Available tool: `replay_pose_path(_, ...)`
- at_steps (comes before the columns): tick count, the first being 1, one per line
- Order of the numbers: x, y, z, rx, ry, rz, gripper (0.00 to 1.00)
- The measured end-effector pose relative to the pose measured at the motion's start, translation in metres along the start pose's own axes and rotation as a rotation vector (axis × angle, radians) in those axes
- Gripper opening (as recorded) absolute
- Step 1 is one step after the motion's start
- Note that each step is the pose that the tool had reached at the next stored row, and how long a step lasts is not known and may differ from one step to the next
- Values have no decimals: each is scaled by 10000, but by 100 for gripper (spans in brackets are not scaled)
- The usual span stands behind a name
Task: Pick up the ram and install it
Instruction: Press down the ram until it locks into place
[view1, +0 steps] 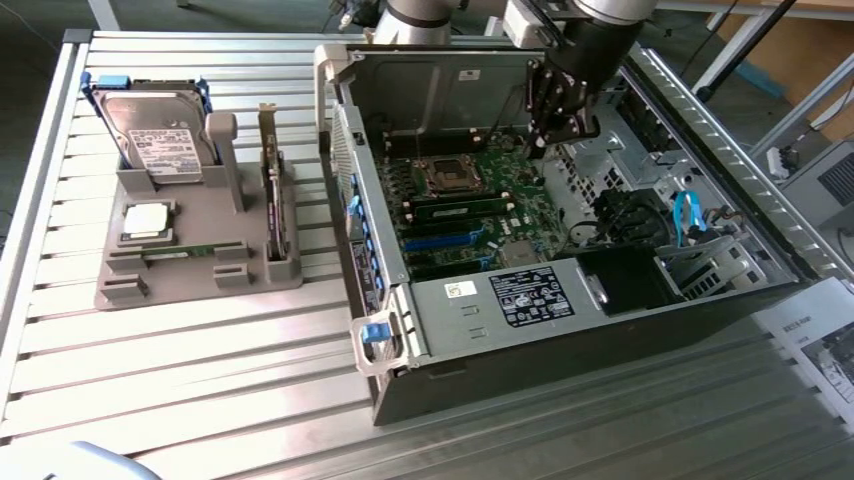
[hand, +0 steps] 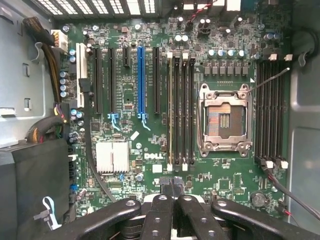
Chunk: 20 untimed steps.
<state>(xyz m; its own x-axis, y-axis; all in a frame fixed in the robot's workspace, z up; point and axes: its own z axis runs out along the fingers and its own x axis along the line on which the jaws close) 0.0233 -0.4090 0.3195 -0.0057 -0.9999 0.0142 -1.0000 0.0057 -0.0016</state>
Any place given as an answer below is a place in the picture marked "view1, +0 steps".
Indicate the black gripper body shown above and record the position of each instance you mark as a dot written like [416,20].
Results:
[601,50]

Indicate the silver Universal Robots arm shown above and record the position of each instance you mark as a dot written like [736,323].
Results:
[414,20]

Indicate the installed green RAM stick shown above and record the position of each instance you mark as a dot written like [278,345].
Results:
[464,208]

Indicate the green motherboard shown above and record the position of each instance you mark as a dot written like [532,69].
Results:
[497,172]

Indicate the CPU socket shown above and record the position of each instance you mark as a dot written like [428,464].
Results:
[446,172]

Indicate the black stand pole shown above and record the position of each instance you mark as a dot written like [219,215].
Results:
[741,50]

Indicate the blue expansion slot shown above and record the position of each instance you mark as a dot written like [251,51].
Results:
[444,241]

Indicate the brown cardboard box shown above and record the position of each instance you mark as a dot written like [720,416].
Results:
[795,60]

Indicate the white power strip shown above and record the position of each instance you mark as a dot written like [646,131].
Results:
[776,161]

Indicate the black fan shroud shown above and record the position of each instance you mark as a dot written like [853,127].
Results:
[630,282]

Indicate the silver power supply unit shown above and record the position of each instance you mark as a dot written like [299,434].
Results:
[468,310]

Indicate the grey computer box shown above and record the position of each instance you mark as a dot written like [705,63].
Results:
[824,195]

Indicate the graphics card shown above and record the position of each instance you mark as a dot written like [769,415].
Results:
[275,200]

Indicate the open black PC case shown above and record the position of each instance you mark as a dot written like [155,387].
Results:
[601,360]

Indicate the blue case latch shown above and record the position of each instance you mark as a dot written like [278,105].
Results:
[374,334]

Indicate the printed paper sheet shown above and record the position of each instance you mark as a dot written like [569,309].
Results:
[811,340]

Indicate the hard disk in blue carrier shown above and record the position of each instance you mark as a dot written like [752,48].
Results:
[157,135]

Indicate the grey parts rack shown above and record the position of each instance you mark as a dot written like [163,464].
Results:
[194,280]

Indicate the silver CPU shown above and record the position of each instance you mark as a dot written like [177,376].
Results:
[147,219]

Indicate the white rounded object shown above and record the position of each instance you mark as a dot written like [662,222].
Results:
[87,462]

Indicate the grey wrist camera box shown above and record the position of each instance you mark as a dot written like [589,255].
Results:
[528,22]

